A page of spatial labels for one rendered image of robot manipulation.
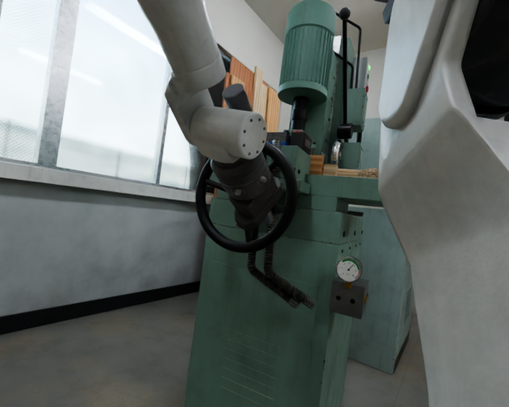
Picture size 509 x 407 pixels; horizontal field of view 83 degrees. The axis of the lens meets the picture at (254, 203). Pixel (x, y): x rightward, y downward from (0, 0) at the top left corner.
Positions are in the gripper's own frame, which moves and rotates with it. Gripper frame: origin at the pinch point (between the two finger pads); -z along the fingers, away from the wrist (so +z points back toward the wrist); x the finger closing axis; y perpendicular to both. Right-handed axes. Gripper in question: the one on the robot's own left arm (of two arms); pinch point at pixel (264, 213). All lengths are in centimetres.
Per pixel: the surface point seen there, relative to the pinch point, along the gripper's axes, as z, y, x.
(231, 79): -73, 157, 131
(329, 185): -16.8, -0.8, 22.7
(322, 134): -27, 18, 50
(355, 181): -15.9, -7.1, 26.0
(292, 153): -5.4, 7.8, 21.0
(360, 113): -29, 11, 66
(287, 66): -4, 31, 55
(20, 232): -34, 136, -50
